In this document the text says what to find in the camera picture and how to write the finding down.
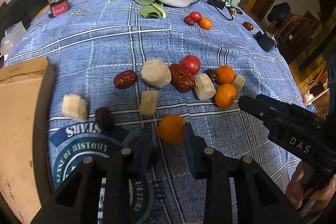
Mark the clear plastic bag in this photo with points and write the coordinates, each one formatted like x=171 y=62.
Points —
x=12 y=35

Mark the right hand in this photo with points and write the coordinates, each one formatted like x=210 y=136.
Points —
x=296 y=194

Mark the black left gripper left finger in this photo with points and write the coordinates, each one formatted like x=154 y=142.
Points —
x=141 y=147

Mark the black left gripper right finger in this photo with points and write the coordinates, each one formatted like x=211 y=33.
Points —
x=195 y=152

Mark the large wrinkled red date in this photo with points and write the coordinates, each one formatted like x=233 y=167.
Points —
x=181 y=79

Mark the beige cake cube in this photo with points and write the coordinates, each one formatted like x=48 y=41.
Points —
x=148 y=102
x=74 y=107

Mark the large round beige cake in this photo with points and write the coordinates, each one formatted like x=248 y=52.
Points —
x=156 y=73

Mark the red label jar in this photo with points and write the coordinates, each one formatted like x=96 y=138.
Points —
x=58 y=7

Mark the small beige cake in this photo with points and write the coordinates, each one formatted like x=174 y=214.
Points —
x=238 y=82

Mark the black device table edge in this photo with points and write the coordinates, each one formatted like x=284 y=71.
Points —
x=265 y=40

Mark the red tomato centre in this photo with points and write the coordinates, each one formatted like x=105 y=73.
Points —
x=191 y=63

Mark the black power adapter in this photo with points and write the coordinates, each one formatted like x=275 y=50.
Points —
x=220 y=4

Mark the beige cake cylinder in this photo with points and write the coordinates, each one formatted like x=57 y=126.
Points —
x=204 y=87

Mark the cardboard tray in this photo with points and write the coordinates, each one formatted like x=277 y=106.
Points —
x=26 y=89

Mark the black sofa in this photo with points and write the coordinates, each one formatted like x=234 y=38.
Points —
x=16 y=11

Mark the far red tomato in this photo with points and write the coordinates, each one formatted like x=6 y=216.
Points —
x=195 y=16

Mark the blue plaid tablecloth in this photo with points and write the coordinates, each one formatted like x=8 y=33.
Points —
x=97 y=39

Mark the red tomato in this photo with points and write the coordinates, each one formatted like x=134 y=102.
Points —
x=191 y=63
x=195 y=16

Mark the dark date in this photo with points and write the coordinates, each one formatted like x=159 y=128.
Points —
x=211 y=74
x=103 y=118

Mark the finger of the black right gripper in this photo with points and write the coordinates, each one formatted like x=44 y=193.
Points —
x=277 y=105
x=255 y=108

